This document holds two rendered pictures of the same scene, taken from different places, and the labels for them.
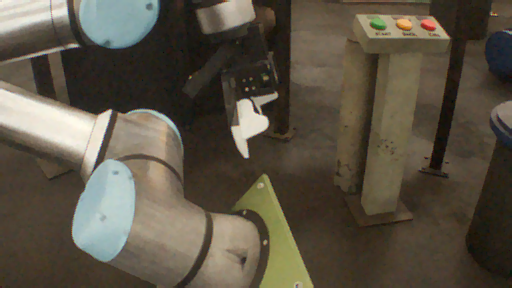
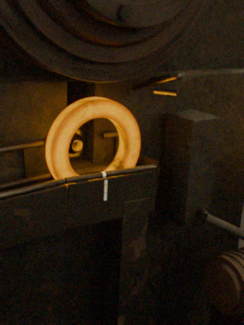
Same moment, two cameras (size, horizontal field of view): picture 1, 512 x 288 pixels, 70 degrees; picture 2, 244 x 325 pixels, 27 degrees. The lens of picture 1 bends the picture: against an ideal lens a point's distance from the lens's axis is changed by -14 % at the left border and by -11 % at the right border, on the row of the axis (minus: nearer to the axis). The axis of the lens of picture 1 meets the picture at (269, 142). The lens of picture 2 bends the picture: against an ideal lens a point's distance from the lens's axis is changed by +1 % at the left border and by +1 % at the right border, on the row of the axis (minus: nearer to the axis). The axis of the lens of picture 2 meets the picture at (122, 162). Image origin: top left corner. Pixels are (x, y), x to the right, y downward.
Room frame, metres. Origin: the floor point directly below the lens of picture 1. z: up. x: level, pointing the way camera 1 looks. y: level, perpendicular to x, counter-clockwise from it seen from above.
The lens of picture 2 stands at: (0.82, 0.75, 1.01)
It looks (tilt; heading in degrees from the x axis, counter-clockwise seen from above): 18 degrees down; 337
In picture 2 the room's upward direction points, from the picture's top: 3 degrees clockwise
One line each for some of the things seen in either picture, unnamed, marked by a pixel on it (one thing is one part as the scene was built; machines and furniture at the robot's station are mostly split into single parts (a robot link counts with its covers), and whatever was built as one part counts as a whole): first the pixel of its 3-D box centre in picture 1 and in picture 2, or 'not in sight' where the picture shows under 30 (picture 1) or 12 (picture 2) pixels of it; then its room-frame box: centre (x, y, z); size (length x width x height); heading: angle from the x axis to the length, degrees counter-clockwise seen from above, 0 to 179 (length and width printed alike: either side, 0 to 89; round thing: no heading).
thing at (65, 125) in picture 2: not in sight; (94, 147); (1.66, 0.44, 0.75); 0.18 x 0.03 x 0.18; 99
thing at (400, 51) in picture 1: (391, 124); not in sight; (1.04, -0.35, 0.31); 0.24 x 0.16 x 0.62; 100
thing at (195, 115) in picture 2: not in sight; (187, 167); (1.71, 0.21, 0.68); 0.11 x 0.08 x 0.24; 10
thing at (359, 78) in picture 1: (358, 116); not in sight; (1.20, -0.29, 0.26); 0.12 x 0.12 x 0.52
